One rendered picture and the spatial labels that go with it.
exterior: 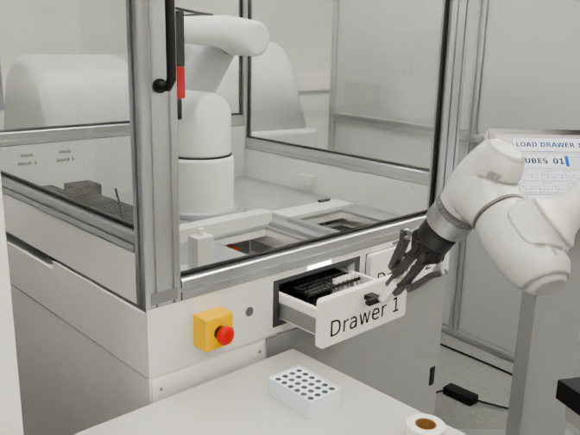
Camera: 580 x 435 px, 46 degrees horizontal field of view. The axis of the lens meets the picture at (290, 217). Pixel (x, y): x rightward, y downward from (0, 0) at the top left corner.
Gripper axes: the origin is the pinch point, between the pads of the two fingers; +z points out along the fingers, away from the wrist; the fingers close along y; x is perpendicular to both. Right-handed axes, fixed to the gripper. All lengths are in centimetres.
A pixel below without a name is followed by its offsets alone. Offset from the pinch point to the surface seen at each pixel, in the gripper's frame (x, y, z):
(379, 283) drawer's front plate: -3.9, 4.6, 4.9
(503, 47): -171, 93, 4
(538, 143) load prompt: -89, 25, -9
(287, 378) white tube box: 25.3, -4.1, 14.6
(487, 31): -172, 105, 4
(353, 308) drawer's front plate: 4.6, 2.4, 8.0
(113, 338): 47, 23, 29
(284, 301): 12.6, 13.3, 16.3
